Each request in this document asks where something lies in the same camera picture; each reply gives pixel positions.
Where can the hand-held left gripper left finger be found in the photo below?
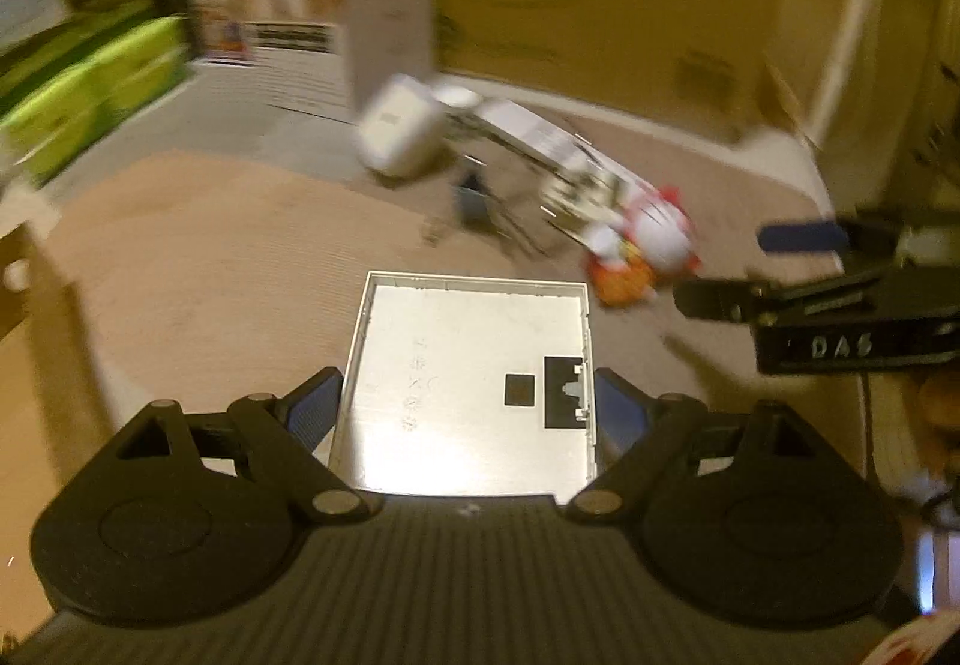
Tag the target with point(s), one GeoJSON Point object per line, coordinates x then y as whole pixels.
{"type": "Point", "coordinates": [311, 406]}

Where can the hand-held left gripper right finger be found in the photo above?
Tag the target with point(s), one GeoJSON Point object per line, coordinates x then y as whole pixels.
{"type": "Point", "coordinates": [624, 414]}

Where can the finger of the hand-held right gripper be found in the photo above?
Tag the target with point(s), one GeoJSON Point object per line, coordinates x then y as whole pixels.
{"type": "Point", "coordinates": [720, 301]}
{"type": "Point", "coordinates": [802, 237]}

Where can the white square device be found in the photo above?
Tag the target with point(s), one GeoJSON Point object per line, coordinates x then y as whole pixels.
{"type": "Point", "coordinates": [457, 365]}

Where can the white remote control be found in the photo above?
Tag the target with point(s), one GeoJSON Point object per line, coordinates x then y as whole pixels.
{"type": "Point", "coordinates": [555, 155]}

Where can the red white orange toy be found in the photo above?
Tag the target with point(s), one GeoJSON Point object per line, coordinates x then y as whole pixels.
{"type": "Point", "coordinates": [645, 237]}

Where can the white square lidded container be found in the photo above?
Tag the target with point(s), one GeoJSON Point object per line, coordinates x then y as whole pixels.
{"type": "Point", "coordinates": [397, 125]}

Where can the small brown cardboard box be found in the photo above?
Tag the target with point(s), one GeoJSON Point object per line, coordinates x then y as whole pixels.
{"type": "Point", "coordinates": [34, 305]}

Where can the red white packet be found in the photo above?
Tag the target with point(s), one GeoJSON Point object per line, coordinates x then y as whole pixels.
{"type": "Point", "coordinates": [919, 642]}

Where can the small white-capped jar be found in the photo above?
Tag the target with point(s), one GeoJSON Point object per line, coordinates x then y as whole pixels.
{"type": "Point", "coordinates": [456, 98]}

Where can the green tissue pack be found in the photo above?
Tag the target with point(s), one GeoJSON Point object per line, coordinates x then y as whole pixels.
{"type": "Point", "coordinates": [142, 61]}
{"type": "Point", "coordinates": [52, 117]}

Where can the white printed carton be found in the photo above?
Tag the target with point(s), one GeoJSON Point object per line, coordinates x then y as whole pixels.
{"type": "Point", "coordinates": [352, 5]}

